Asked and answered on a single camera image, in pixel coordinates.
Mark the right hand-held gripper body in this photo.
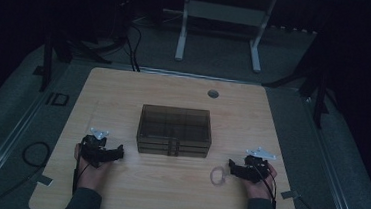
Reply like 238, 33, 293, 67
237, 145, 278, 187

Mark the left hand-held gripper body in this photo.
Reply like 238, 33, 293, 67
77, 126, 119, 170

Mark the pink twisted cord loop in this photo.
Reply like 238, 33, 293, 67
208, 165, 229, 188

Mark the smoky acrylic drawer with dividers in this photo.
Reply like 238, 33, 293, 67
136, 105, 214, 150

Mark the smoky acrylic drawer cabinet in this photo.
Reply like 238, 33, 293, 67
134, 103, 215, 161

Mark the person's right hand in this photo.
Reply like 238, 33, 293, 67
240, 160, 280, 203

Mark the person's left hand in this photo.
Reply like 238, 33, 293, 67
72, 143, 115, 192

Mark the grey tape piece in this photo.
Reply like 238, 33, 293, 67
279, 188, 302, 202
35, 174, 54, 187

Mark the black metal stand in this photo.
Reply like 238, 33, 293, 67
31, 31, 116, 99
259, 30, 338, 131

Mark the right hand-held gripper cable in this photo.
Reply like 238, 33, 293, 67
250, 164, 281, 209

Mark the hand-held gripper cable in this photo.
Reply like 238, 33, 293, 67
250, 164, 281, 209
71, 157, 92, 197

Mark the left hand-held gripper cable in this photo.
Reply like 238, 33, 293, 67
71, 157, 92, 197

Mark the black rectangular floor bracket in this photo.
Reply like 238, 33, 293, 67
45, 91, 71, 107

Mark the grey table cable grommet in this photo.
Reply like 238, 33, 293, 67
206, 88, 221, 100

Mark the metal floor rail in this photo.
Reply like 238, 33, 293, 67
0, 69, 56, 208
294, 95, 370, 209

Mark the white metal desk frame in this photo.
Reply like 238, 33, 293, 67
157, 0, 279, 75

